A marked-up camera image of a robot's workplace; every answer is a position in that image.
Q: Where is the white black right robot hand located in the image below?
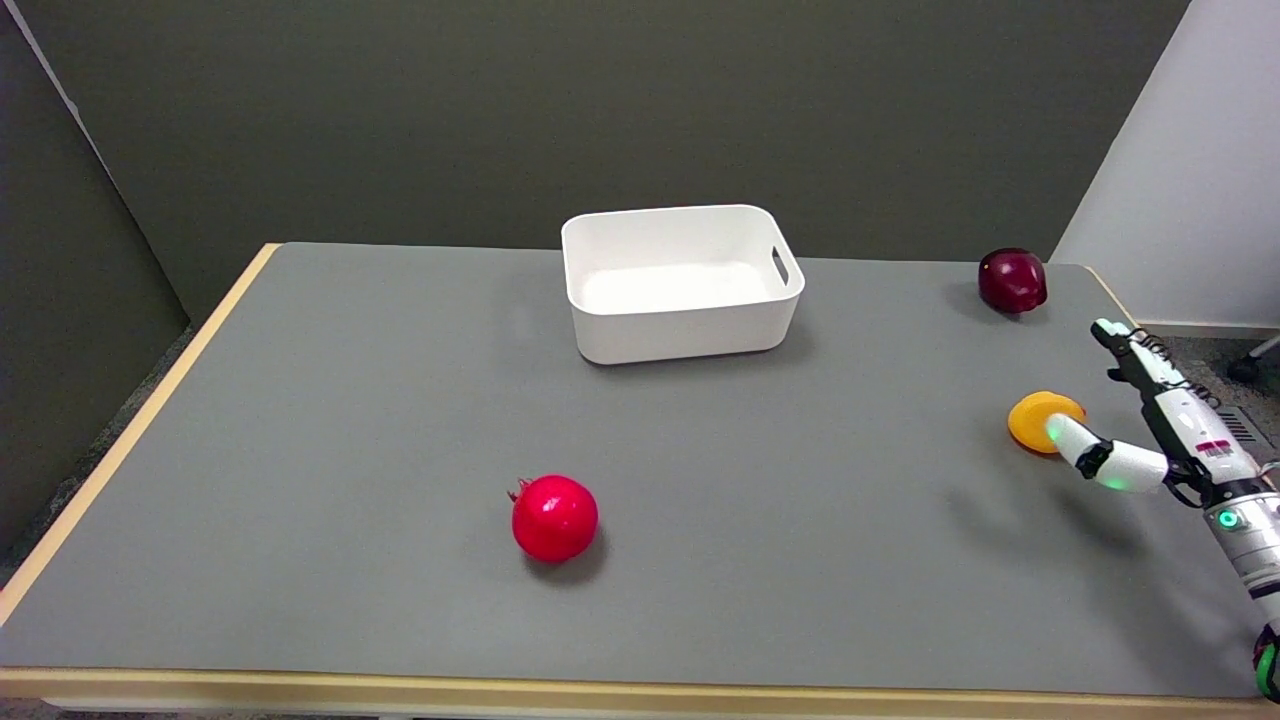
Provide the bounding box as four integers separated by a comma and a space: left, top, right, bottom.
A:
1044, 318, 1273, 510

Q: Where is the yellow rubber duck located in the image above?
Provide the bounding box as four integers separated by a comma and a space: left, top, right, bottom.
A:
1007, 391, 1087, 456

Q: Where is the black chair caster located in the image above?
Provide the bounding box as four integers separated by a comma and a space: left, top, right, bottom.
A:
1227, 336, 1280, 384

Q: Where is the dark red apple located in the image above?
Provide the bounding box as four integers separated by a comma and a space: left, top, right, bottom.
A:
977, 248, 1049, 315

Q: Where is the white plastic storage bin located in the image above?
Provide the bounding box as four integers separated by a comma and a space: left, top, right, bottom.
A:
561, 204, 807, 366

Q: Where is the grey table mat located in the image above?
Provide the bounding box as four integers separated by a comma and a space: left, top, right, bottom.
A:
0, 242, 1280, 698

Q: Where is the red pomegranate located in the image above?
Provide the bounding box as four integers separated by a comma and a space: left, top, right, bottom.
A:
508, 474, 600, 564

